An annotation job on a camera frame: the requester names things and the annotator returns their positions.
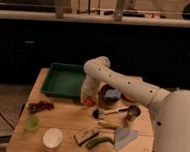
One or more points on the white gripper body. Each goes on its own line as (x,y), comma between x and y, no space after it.
(90,88)

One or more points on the red apple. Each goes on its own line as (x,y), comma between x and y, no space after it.
(88,102)

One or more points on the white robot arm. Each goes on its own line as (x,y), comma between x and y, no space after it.
(171,110)

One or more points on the dark bowl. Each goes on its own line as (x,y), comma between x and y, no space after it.
(102,93)

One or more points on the green plastic tray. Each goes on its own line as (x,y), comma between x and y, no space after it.
(63,81)

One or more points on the yellow banana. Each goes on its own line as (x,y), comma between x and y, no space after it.
(107,125)

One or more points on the metal measuring cup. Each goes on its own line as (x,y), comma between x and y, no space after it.
(133,112)

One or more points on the wooden block eraser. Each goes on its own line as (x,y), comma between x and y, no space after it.
(84,135)

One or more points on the green cucumber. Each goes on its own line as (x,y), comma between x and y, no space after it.
(92,143)

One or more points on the blue grey cloth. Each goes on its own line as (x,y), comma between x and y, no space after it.
(123,136)

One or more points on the bunch of dark grapes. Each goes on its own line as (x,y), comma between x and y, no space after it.
(35,107)

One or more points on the white bowl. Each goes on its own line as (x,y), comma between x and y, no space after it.
(52,138)

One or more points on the small green cup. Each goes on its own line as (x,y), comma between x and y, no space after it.
(31,123)

